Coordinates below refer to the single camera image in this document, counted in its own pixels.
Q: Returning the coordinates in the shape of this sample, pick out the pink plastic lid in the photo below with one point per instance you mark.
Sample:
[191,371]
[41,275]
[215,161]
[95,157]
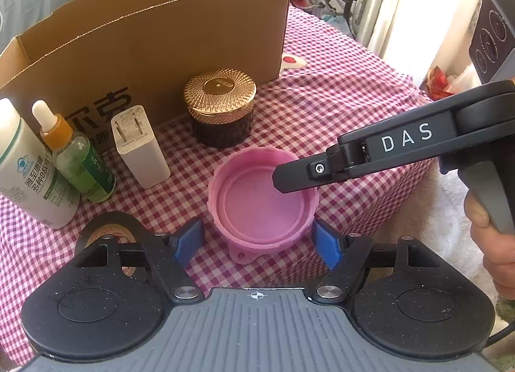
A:
[257,207]

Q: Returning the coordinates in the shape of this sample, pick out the person's right hand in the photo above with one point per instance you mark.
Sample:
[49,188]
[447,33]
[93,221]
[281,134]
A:
[495,259]

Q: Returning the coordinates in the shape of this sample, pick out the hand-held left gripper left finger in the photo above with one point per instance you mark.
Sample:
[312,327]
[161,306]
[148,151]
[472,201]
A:
[189,239]

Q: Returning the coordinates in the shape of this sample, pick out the white pill bottle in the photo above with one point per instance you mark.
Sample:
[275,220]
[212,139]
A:
[28,191]

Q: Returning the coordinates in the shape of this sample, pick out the green dropper bottle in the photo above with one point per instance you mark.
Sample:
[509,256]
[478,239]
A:
[84,171]

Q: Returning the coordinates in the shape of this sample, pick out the red printed packet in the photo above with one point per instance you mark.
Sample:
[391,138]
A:
[438,82]

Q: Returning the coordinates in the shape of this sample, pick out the purple checkered tablecloth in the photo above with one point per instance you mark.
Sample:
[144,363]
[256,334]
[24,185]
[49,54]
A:
[322,106]

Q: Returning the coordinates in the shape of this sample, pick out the black tape roll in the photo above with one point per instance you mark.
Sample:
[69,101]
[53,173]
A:
[116,221]

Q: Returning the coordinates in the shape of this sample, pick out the black jar with gold lid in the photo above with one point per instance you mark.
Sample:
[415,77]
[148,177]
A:
[221,126]

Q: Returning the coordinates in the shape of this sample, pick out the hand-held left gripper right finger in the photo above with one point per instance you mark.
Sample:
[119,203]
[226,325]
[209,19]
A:
[328,243]

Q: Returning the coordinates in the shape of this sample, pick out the brown cardboard box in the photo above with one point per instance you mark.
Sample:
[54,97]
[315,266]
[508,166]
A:
[161,34]

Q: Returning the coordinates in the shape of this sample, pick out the white charger plug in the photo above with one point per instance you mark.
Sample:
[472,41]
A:
[141,159]

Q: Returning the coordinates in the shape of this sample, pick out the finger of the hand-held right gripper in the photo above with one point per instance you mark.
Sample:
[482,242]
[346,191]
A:
[297,175]

